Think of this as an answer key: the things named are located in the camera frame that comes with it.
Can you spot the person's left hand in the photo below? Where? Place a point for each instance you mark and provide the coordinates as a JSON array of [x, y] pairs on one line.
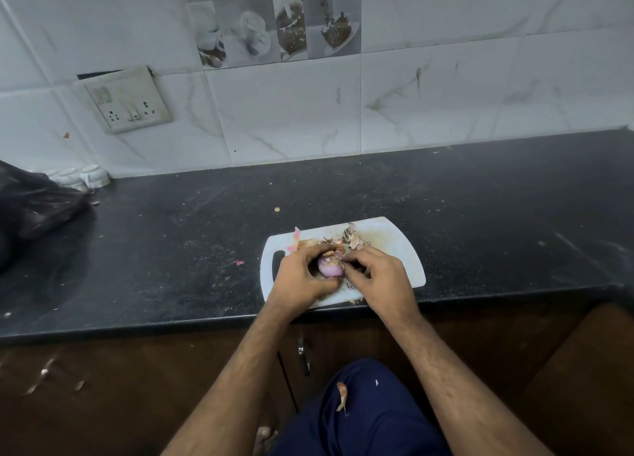
[[297, 282]]

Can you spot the person's right hand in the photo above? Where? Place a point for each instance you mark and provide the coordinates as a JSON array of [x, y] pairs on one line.
[[389, 289]]

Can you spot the white plastic cutting board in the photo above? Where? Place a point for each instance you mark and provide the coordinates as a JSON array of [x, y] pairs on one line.
[[401, 267]]

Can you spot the small red onion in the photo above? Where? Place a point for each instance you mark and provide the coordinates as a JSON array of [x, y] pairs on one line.
[[331, 267]]

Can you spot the person's left forearm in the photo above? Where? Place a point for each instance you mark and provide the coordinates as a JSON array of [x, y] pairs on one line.
[[233, 396]]

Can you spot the person's right forearm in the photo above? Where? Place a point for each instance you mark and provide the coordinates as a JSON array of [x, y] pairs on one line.
[[455, 396]]

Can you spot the person's navy shorts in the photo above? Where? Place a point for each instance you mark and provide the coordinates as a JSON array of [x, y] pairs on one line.
[[386, 421]]

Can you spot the person's bare foot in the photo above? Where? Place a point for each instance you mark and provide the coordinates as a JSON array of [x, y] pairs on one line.
[[264, 438]]

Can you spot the black plastic bag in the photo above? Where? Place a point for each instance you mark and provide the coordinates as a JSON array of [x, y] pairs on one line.
[[29, 208]]

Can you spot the beige switch socket plate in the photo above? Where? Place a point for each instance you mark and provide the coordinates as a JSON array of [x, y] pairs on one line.
[[124, 99]]

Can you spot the printed decorative wall tile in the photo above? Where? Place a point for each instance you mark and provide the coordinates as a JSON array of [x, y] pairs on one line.
[[247, 24]]

